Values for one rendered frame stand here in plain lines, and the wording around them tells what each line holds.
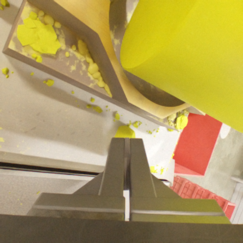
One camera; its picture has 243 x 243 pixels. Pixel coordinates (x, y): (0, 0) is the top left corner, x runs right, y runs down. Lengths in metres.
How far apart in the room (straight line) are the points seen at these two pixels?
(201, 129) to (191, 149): 0.13
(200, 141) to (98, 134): 0.99
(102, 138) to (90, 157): 0.02
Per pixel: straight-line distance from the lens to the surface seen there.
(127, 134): 0.16
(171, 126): 0.18
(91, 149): 0.16
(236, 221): 5.65
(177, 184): 2.45
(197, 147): 1.11
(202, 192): 2.34
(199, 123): 1.14
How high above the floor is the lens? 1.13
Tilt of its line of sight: 49 degrees down
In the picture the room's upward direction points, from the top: 110 degrees clockwise
